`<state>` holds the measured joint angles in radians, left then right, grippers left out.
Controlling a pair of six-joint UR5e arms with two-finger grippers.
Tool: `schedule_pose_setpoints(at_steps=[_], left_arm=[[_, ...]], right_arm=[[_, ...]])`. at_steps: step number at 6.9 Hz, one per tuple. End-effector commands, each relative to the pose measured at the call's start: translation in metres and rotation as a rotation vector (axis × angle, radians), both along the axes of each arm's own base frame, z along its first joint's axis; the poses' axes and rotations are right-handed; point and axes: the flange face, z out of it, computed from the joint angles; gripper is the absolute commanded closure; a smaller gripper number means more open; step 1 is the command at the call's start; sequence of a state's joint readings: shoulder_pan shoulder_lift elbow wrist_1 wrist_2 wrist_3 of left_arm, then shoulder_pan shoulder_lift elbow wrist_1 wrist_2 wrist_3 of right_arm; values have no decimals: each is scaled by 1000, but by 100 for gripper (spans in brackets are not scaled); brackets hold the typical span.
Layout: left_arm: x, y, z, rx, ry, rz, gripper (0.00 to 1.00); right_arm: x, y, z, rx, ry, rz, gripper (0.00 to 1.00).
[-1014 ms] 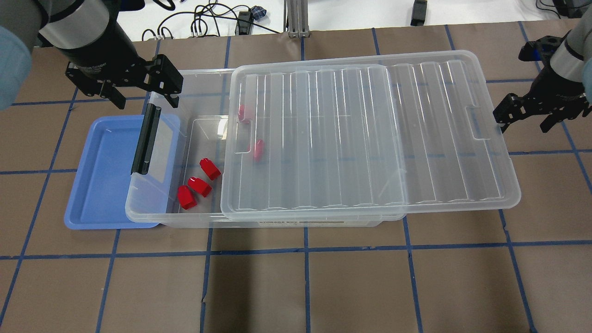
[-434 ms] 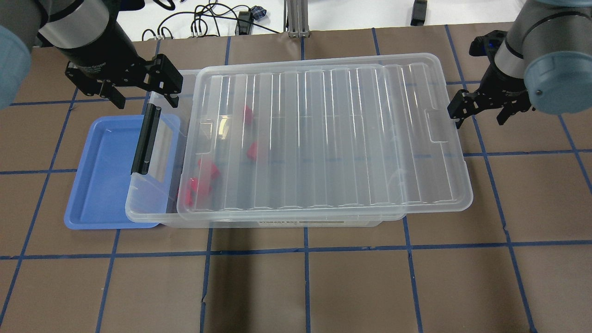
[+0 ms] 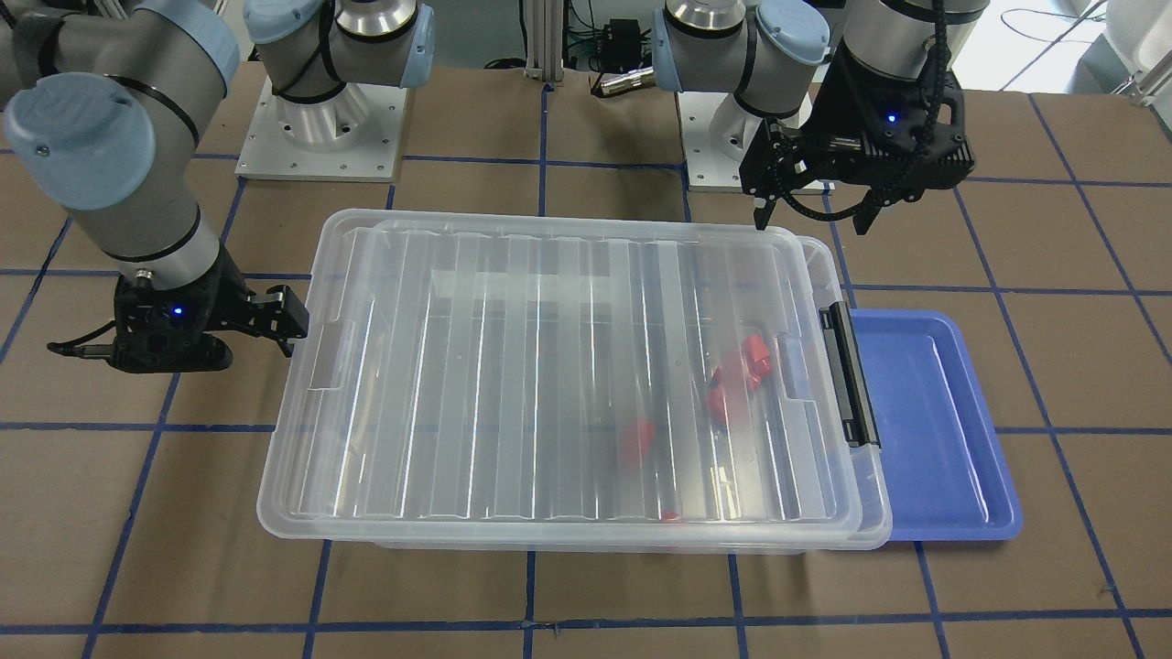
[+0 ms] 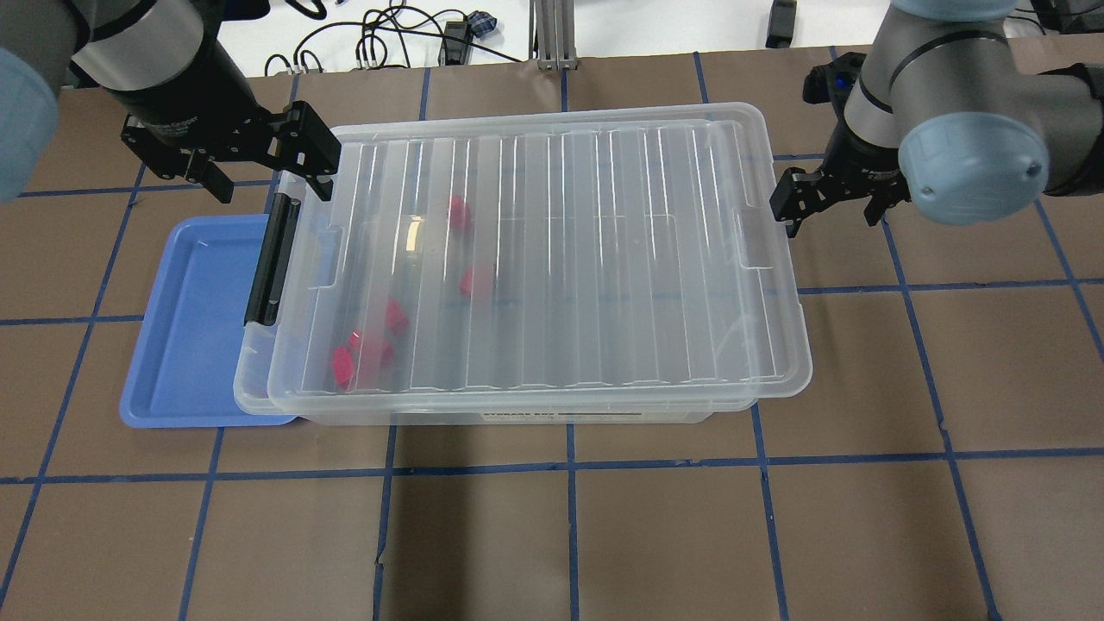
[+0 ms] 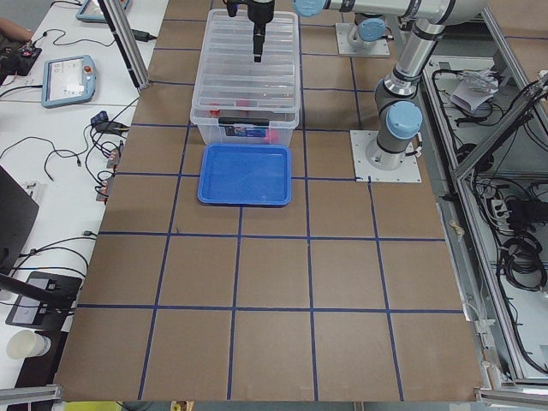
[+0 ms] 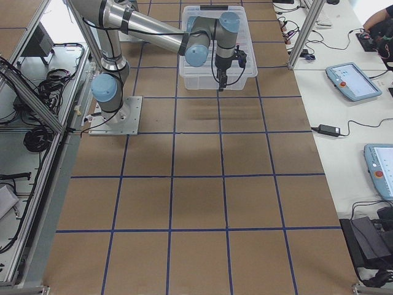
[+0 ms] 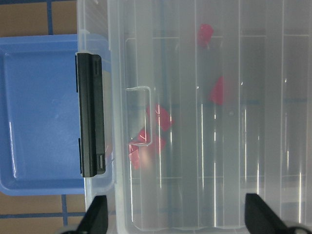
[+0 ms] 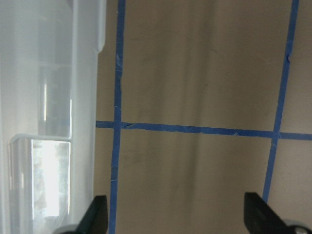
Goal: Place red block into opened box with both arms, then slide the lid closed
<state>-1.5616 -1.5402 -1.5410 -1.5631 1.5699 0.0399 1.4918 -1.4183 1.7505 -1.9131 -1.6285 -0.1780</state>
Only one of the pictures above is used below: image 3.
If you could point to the clear plastic storage box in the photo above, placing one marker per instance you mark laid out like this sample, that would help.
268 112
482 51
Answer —
824 412

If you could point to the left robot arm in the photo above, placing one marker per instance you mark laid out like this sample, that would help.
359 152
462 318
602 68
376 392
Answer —
712 44

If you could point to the clear plastic box lid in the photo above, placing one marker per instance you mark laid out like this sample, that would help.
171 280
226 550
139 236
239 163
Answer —
558 384

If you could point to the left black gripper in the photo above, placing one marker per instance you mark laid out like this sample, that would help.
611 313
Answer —
835 114

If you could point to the black box latch handle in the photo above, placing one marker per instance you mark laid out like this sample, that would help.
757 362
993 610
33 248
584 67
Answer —
850 387

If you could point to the red block from tray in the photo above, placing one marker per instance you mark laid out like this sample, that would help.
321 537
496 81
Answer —
635 443

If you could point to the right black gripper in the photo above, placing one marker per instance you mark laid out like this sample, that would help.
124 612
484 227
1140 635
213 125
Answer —
222 295

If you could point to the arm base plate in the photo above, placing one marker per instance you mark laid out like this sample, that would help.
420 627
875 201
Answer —
354 137
729 139

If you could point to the red block front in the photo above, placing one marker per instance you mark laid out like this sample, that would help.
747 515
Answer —
735 371
757 361

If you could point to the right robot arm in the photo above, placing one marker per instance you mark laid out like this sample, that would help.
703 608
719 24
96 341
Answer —
106 113

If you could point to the blue plastic tray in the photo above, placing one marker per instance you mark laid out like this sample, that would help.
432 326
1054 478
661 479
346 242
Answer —
944 467

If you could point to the aluminium frame post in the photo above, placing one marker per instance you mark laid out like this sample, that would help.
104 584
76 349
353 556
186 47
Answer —
544 34

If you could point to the red block middle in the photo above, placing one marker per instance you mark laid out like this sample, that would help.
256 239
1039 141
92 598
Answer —
723 406

